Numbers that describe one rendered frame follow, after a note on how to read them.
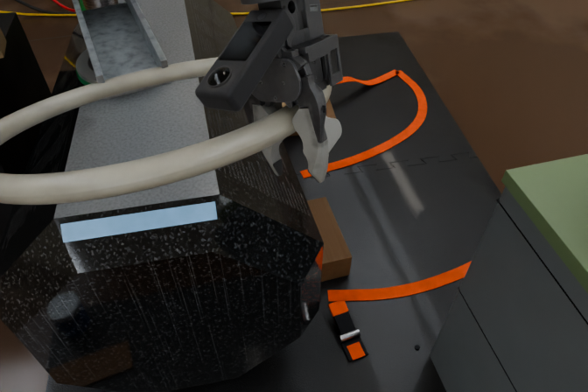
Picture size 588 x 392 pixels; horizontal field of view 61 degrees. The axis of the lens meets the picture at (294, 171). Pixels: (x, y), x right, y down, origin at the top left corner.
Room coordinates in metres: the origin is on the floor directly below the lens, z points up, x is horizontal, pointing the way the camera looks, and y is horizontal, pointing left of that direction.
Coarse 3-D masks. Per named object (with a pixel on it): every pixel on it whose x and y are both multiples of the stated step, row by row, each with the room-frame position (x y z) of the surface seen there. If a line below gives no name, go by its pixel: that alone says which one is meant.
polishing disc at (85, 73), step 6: (84, 54) 1.15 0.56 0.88; (78, 60) 1.12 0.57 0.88; (84, 60) 1.12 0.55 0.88; (90, 60) 1.12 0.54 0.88; (78, 66) 1.09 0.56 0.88; (84, 66) 1.09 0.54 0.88; (90, 66) 1.09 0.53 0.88; (78, 72) 1.07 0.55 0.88; (84, 72) 1.07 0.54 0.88; (90, 72) 1.07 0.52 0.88; (84, 78) 1.05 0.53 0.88; (90, 78) 1.04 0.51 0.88
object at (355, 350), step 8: (328, 304) 0.87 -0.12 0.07; (336, 304) 0.86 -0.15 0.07; (344, 304) 0.87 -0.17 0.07; (336, 312) 0.84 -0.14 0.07; (344, 312) 0.84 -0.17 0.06; (336, 320) 0.81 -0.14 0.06; (344, 320) 0.81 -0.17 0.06; (352, 320) 0.82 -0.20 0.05; (336, 328) 0.80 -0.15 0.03; (344, 328) 0.79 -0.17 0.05; (352, 328) 0.79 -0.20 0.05; (344, 336) 0.76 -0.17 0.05; (352, 336) 0.76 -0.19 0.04; (344, 344) 0.75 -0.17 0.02; (352, 344) 0.74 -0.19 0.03; (360, 344) 0.75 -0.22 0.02; (352, 352) 0.72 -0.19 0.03; (360, 352) 0.72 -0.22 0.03; (352, 360) 0.69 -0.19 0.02
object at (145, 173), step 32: (192, 64) 0.74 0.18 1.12; (64, 96) 0.65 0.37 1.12; (96, 96) 0.68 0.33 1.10; (0, 128) 0.52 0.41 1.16; (256, 128) 0.38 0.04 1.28; (288, 128) 0.40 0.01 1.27; (160, 160) 0.33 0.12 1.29; (192, 160) 0.33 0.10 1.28; (224, 160) 0.34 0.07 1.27; (0, 192) 0.32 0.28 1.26; (32, 192) 0.31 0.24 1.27; (64, 192) 0.31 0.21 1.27; (96, 192) 0.31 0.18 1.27; (128, 192) 0.31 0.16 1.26
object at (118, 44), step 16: (128, 0) 1.01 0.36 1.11; (80, 16) 0.91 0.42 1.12; (96, 16) 1.00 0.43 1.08; (112, 16) 1.00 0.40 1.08; (128, 16) 0.99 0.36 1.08; (96, 32) 0.92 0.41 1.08; (112, 32) 0.92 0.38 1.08; (128, 32) 0.92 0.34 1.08; (144, 32) 0.86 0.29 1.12; (96, 48) 0.86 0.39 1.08; (112, 48) 0.86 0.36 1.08; (128, 48) 0.86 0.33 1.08; (144, 48) 0.86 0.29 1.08; (160, 48) 0.78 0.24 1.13; (96, 64) 0.73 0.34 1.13; (112, 64) 0.80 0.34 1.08; (128, 64) 0.80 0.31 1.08; (144, 64) 0.80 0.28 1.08; (160, 64) 0.75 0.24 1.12; (112, 96) 0.70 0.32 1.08
